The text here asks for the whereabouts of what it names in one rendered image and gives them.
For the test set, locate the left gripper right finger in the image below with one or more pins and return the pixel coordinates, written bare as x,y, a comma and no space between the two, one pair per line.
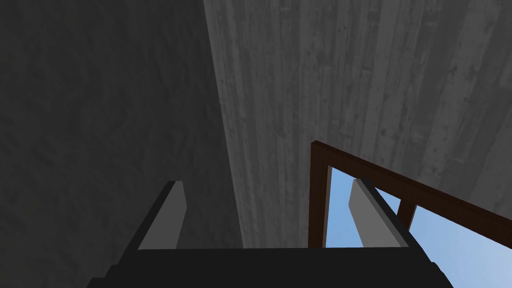
376,220

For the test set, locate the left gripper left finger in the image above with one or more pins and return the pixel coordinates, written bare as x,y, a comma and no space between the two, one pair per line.
164,224

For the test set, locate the brown framed window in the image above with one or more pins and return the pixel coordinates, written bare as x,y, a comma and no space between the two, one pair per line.
448,248

